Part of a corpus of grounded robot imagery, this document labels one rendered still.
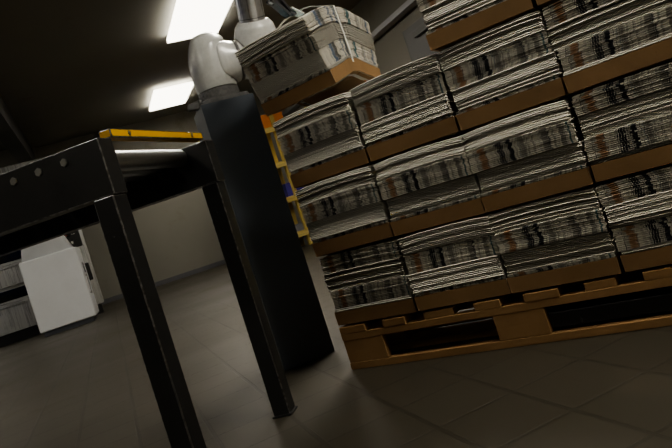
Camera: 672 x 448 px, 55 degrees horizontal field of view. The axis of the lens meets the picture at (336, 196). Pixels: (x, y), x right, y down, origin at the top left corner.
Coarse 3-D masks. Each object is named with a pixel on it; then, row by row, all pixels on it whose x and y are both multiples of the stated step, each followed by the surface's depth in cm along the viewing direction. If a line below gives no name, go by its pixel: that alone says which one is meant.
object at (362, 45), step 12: (348, 12) 215; (348, 24) 213; (360, 24) 219; (360, 36) 217; (360, 48) 215; (372, 48) 222; (372, 60) 220; (360, 72) 211; (336, 84) 215; (348, 84) 217; (360, 84) 219; (312, 96) 221; (324, 96) 223
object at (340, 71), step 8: (344, 64) 202; (328, 72) 194; (336, 72) 196; (344, 72) 201; (312, 80) 197; (320, 80) 196; (328, 80) 195; (336, 80) 195; (296, 88) 201; (304, 88) 200; (312, 88) 199; (320, 88) 197; (280, 96) 204; (288, 96) 203; (296, 96) 202; (304, 96) 201; (264, 104) 208; (272, 104) 207; (280, 104) 206; (288, 104) 205; (272, 112) 208
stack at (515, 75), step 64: (576, 0) 154; (640, 0) 147; (448, 64) 173; (512, 64) 165; (576, 64) 156; (320, 128) 196; (384, 128) 185; (512, 128) 166; (576, 128) 161; (640, 128) 151; (320, 192) 200; (384, 192) 188; (448, 192) 179; (576, 192) 161; (640, 192) 153; (384, 256) 192; (448, 256) 182; (512, 256) 172; (576, 256) 164; (384, 320) 195; (448, 320) 184; (512, 320) 175; (640, 320) 158
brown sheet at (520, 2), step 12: (516, 0) 161; (528, 0) 160; (480, 12) 166; (492, 12) 164; (504, 12) 163; (516, 12) 162; (456, 24) 169; (468, 24) 168; (480, 24) 166; (492, 24) 165; (432, 36) 173; (444, 36) 171; (456, 36) 170; (432, 48) 173
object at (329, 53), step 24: (288, 24) 193; (312, 24) 193; (264, 48) 199; (288, 48) 197; (312, 48) 194; (336, 48) 202; (264, 72) 204; (288, 72) 200; (312, 72) 197; (264, 96) 208
